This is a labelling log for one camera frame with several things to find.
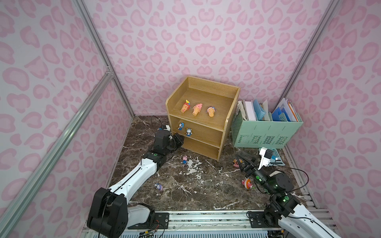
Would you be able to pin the mint green file organizer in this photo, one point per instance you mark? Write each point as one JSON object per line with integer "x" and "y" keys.
{"x": 257, "y": 134}

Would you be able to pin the sprinkled ice cream cone toy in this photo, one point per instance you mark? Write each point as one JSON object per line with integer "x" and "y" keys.
{"x": 185, "y": 106}

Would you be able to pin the wooden three-tier shelf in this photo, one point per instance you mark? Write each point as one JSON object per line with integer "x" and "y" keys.
{"x": 208, "y": 134}

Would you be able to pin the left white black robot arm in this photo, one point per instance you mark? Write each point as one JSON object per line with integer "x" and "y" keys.
{"x": 110, "y": 213}

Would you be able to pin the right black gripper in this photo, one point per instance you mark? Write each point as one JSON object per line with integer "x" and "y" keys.
{"x": 248, "y": 162}

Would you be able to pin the blue pink pig figure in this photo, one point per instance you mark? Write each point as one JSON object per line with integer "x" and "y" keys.
{"x": 184, "y": 159}

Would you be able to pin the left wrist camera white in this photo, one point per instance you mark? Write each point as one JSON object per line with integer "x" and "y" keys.
{"x": 165, "y": 128}

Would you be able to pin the pink ice cream cone toy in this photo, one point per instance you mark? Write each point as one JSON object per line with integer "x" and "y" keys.
{"x": 196, "y": 109}

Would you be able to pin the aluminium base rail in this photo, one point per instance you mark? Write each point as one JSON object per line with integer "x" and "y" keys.
{"x": 213, "y": 224}

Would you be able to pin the papers and folders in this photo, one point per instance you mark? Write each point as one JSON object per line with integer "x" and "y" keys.
{"x": 255, "y": 111}

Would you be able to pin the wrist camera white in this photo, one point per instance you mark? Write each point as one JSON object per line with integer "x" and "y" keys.
{"x": 267, "y": 158}
{"x": 165, "y": 128}

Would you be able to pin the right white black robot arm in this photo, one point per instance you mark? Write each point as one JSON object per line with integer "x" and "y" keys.
{"x": 284, "y": 209}

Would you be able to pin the small teal figure toy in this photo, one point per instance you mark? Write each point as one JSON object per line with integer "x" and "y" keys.
{"x": 188, "y": 132}

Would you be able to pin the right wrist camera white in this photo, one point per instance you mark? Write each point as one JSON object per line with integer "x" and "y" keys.
{"x": 267, "y": 158}

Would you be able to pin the small purple figure toy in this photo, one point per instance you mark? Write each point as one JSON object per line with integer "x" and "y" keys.
{"x": 159, "y": 186}

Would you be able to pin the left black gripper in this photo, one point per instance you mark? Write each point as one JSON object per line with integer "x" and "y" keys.
{"x": 176, "y": 141}

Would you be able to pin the mint green calculator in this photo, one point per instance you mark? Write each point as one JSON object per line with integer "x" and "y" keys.
{"x": 280, "y": 161}

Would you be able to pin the small blue figure toy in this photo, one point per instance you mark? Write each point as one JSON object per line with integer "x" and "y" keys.
{"x": 181, "y": 126}

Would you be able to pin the pink red toy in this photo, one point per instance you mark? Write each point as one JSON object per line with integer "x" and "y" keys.
{"x": 247, "y": 183}

